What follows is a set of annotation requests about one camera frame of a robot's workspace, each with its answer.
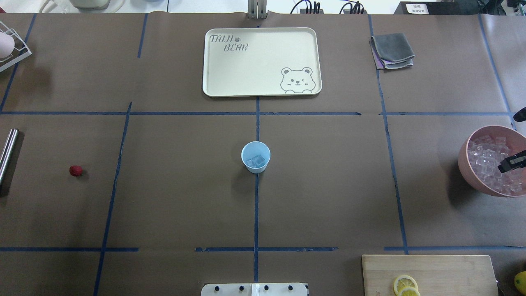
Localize clear ice cubes pile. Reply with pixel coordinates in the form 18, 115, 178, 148
468, 135, 525, 195

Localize ice cubes in cup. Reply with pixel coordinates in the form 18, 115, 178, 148
245, 154, 267, 169

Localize light blue plastic cup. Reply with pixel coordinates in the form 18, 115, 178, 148
241, 141, 271, 174

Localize pink plastic cup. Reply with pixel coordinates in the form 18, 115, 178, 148
0, 32, 15, 60

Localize pink bowl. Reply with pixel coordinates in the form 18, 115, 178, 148
458, 125, 526, 197

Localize bamboo cutting board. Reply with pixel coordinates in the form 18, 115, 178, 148
361, 254, 498, 296

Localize grey folded cloth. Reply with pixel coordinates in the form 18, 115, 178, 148
370, 32, 415, 70

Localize purple folded cloth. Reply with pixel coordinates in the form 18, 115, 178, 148
371, 45, 385, 70

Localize lemon slices stack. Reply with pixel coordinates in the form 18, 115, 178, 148
392, 274, 421, 296

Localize cream bear serving tray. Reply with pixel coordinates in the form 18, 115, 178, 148
202, 28, 323, 97

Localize red strawberry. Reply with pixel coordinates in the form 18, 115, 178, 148
69, 165, 84, 177

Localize steel muddler with black tip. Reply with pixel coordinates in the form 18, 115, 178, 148
0, 129, 19, 184

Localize aluminium frame post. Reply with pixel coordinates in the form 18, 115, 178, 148
247, 0, 268, 19

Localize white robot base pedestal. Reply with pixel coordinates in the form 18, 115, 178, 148
201, 282, 309, 296

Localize white wire cup rack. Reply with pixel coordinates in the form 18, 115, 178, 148
0, 22, 32, 72

